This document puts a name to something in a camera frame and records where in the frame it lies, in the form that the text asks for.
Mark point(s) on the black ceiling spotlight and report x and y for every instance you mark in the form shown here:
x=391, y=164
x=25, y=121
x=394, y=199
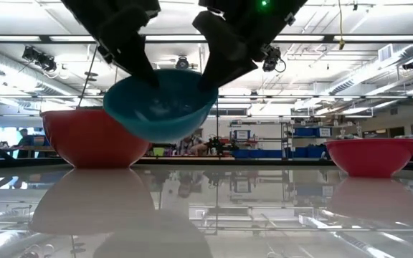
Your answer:
x=271, y=59
x=39, y=59

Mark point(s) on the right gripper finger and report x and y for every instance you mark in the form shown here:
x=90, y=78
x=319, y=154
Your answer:
x=224, y=53

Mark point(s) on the large red bowl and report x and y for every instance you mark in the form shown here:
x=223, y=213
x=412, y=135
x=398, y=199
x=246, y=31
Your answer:
x=84, y=143

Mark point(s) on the silver ceiling duct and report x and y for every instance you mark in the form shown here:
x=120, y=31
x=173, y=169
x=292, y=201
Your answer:
x=389, y=71
x=20, y=80

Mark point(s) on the blue bowl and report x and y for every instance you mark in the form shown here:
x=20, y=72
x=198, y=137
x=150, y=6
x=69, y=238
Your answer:
x=163, y=122

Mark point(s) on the metal shelf with blue bins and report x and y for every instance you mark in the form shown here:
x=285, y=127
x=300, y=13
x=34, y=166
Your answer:
x=282, y=143

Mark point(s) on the small magenta bowl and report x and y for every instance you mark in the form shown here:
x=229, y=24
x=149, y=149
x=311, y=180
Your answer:
x=371, y=157

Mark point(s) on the thin grey rod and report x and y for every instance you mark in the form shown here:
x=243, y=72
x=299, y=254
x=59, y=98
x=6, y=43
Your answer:
x=88, y=75

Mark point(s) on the person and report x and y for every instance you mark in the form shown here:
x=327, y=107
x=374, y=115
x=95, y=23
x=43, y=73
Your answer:
x=192, y=145
x=25, y=141

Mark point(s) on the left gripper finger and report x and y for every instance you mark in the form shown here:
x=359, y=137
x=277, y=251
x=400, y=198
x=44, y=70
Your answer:
x=131, y=36

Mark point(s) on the round black ceiling fixture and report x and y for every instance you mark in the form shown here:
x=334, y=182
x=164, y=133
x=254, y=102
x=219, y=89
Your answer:
x=182, y=63

